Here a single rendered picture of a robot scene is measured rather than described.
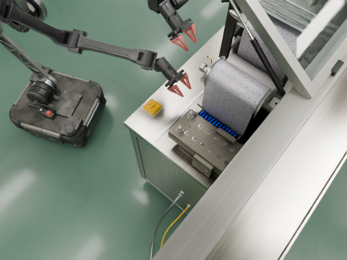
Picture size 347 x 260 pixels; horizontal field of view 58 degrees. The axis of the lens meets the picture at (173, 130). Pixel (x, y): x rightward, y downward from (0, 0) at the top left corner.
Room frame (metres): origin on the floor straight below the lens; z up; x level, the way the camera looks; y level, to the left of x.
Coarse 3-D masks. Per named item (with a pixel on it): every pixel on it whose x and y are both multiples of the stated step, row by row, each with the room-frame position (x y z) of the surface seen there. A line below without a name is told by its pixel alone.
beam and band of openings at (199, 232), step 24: (336, 72) 0.51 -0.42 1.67; (288, 96) 0.44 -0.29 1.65; (264, 120) 0.37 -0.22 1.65; (288, 120) 0.37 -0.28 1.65; (264, 144) 0.31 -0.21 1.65; (288, 144) 0.31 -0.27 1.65; (240, 168) 0.25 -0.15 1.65; (264, 168) 0.25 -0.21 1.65; (216, 192) 0.19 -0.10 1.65; (240, 192) 0.19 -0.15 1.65; (192, 216) 0.14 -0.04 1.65; (216, 216) 0.14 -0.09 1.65; (168, 240) 0.09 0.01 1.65; (192, 240) 0.09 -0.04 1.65; (216, 240) 0.09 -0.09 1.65
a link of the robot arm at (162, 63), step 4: (156, 60) 0.97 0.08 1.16; (160, 60) 0.94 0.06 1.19; (164, 60) 0.94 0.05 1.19; (156, 64) 0.93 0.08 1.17; (160, 64) 0.93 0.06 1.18; (164, 64) 0.93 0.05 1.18; (168, 64) 0.93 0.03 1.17; (160, 68) 0.92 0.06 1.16; (164, 68) 0.91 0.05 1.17; (168, 68) 0.92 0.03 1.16
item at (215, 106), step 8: (208, 96) 0.77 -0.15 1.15; (216, 96) 0.74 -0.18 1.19; (208, 104) 0.76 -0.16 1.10; (216, 104) 0.74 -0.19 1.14; (224, 104) 0.72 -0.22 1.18; (208, 112) 0.76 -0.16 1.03; (216, 112) 0.73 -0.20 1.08; (224, 112) 0.71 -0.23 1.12; (232, 112) 0.69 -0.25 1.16; (240, 112) 0.67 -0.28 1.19; (224, 120) 0.70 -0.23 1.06; (232, 120) 0.68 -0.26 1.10; (240, 120) 0.66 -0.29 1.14; (248, 120) 0.64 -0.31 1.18; (232, 128) 0.67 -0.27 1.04; (240, 128) 0.65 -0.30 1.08
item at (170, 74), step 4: (172, 68) 0.92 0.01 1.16; (164, 72) 0.91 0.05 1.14; (168, 72) 0.90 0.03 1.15; (172, 72) 0.90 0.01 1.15; (176, 72) 0.91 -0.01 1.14; (180, 72) 0.91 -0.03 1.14; (168, 76) 0.89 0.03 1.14; (172, 76) 0.89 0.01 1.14; (176, 76) 0.89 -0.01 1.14; (168, 80) 0.89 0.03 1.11; (172, 80) 0.86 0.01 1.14; (168, 84) 0.88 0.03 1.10
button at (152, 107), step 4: (152, 100) 0.89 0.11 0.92; (148, 104) 0.87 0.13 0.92; (152, 104) 0.87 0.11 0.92; (156, 104) 0.87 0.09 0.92; (160, 104) 0.87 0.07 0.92; (144, 108) 0.85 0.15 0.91; (148, 108) 0.84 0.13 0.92; (152, 108) 0.84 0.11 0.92; (156, 108) 0.84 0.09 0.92; (160, 108) 0.86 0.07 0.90; (152, 112) 0.82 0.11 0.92
